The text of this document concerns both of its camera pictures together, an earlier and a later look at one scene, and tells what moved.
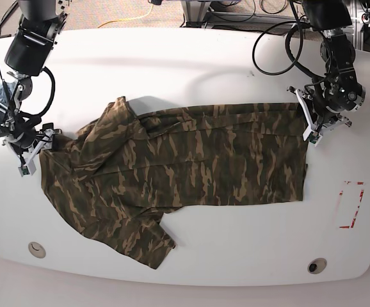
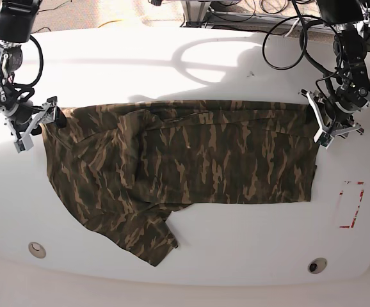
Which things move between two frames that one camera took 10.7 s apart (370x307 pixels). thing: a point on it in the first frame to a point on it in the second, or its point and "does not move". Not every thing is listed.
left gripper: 27,145 to 25,118
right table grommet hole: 317,265 does not move
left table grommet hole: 37,250 does not move
